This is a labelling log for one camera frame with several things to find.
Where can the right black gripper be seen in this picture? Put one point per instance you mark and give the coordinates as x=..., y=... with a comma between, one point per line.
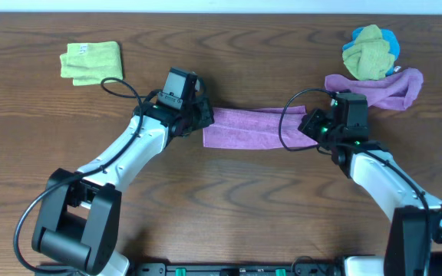
x=309, y=123

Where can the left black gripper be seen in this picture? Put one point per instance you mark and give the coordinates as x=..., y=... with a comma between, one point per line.
x=204, y=115

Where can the purple microfiber cloth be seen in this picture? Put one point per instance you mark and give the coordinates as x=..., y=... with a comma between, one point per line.
x=259, y=129

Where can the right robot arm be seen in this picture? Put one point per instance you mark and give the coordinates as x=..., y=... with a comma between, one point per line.
x=415, y=239

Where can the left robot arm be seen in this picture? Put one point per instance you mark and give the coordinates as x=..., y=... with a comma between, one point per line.
x=80, y=211

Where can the olive green crumpled cloth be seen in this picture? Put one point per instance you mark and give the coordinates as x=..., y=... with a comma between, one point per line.
x=368, y=55

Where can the blue cloth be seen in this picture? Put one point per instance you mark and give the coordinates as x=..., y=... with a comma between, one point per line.
x=391, y=40

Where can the folded green cloth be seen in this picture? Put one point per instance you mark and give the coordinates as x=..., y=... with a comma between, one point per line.
x=89, y=63

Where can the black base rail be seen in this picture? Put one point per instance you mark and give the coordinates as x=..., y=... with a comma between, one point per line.
x=305, y=268

